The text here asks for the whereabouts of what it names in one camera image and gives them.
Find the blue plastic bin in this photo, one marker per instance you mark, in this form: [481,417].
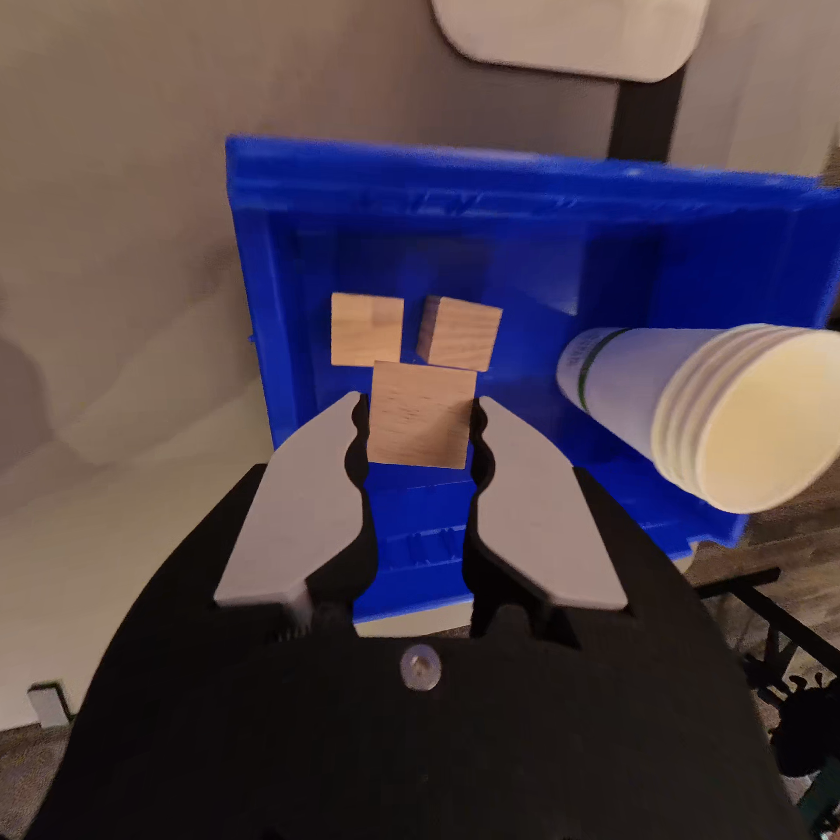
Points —
[459,229]

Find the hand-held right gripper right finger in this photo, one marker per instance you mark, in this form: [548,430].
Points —
[544,518]

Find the grey desk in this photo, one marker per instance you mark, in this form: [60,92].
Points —
[131,262]

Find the wooden cube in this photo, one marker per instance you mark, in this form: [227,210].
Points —
[364,328]
[463,334]
[420,413]

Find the white paper cup stack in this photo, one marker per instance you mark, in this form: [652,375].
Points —
[623,384]

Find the white lamp stand base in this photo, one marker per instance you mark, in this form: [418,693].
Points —
[571,33]

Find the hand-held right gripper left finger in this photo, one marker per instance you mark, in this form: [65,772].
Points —
[295,512]

